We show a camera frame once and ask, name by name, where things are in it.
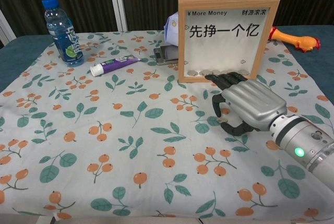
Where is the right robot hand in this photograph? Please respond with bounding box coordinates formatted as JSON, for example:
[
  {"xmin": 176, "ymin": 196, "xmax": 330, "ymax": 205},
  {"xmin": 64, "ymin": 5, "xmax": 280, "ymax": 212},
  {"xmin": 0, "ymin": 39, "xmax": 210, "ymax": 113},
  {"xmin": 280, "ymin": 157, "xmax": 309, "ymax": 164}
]
[{"xmin": 205, "ymin": 72, "xmax": 288, "ymax": 136}]

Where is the yellow rubber chicken toy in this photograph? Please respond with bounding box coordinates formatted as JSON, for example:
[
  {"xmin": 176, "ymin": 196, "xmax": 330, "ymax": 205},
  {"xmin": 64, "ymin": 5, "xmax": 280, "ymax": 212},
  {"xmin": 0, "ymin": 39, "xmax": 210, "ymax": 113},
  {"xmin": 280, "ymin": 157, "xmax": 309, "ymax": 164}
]
[{"xmin": 267, "ymin": 26, "xmax": 322, "ymax": 53}]

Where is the blue drink bottle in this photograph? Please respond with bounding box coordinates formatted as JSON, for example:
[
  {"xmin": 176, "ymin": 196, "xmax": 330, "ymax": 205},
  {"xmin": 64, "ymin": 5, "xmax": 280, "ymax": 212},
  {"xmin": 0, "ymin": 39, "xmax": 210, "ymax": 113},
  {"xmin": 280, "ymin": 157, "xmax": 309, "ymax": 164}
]
[{"xmin": 41, "ymin": 0, "xmax": 86, "ymax": 67}]

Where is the floral tablecloth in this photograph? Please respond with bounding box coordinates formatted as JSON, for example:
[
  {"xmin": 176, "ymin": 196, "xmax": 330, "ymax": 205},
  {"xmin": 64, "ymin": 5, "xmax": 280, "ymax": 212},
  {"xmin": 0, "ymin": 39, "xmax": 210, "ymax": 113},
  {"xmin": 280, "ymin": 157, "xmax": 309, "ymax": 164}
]
[{"xmin": 0, "ymin": 30, "xmax": 334, "ymax": 224}]

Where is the purple toothpaste tube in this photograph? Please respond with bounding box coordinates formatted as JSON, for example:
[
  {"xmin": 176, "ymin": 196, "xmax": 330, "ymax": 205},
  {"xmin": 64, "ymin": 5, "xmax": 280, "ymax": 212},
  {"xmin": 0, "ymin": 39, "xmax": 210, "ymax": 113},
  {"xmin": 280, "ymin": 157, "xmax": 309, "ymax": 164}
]
[{"xmin": 90, "ymin": 54, "xmax": 142, "ymax": 77}]

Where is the wooden frame coin bank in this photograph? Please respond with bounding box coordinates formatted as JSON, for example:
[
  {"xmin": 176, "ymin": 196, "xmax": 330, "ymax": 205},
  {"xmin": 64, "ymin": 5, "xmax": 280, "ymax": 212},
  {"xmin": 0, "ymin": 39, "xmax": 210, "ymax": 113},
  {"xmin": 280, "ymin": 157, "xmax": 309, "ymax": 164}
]
[{"xmin": 177, "ymin": 0, "xmax": 280, "ymax": 84}]

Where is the grey pocket digital scale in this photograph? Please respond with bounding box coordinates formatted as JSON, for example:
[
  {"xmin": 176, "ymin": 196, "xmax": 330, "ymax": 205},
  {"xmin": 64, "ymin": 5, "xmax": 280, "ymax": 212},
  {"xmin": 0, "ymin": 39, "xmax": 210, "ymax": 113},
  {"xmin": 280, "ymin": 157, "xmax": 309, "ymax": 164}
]
[{"xmin": 153, "ymin": 45, "xmax": 180, "ymax": 66}]

